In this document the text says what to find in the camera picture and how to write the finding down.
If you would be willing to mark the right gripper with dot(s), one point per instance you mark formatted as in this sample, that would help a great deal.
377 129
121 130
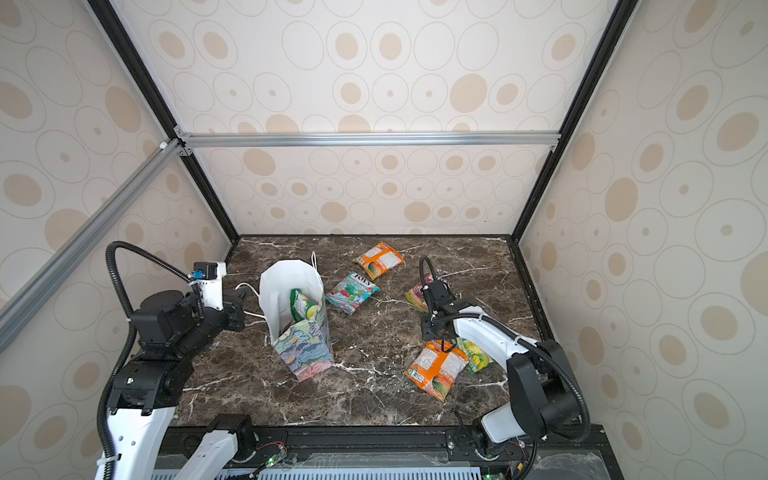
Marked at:
426 332

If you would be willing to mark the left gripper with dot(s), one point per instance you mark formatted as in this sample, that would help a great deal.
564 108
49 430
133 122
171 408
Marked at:
236 302

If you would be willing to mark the red yellow Fox's fruits packet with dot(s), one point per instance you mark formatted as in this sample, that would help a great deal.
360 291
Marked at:
415 297

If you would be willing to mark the large orange snack packet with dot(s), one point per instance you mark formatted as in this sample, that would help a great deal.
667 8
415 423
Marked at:
436 368

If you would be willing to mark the yellow green Fox's packet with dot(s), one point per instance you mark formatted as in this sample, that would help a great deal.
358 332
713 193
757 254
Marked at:
477 358

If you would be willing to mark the white paper bag colourful print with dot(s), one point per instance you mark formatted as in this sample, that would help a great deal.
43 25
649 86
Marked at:
305 347

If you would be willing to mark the green tea candy packet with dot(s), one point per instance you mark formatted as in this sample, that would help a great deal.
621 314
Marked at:
302 307

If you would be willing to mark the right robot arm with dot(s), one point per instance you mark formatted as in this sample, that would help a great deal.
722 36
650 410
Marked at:
544 396

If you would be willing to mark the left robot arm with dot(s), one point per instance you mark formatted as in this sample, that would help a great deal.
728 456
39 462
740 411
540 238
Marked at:
165 333

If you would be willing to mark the teal red Fox's packet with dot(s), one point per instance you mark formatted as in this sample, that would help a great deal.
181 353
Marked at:
351 292

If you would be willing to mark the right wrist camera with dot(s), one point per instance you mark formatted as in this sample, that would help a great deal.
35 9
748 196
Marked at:
437 294

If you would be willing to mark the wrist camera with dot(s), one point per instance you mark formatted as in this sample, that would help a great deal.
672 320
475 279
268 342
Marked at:
207 278
437 294

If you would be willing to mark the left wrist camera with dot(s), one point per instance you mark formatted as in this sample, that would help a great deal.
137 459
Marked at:
207 278

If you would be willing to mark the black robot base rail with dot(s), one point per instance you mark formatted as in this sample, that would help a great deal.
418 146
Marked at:
417 452

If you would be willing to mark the horizontal aluminium frame bar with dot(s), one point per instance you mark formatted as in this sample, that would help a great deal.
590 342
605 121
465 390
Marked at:
381 139

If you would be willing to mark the diagonal aluminium frame bar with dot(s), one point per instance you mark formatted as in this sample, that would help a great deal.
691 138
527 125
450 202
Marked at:
34 294

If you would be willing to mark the left black frame post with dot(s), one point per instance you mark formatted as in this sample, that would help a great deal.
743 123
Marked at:
107 16

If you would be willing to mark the black frame post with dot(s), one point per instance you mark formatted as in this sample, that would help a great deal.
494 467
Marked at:
606 46
107 16

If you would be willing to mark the right black frame post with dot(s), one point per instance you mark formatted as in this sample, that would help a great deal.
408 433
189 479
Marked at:
606 46

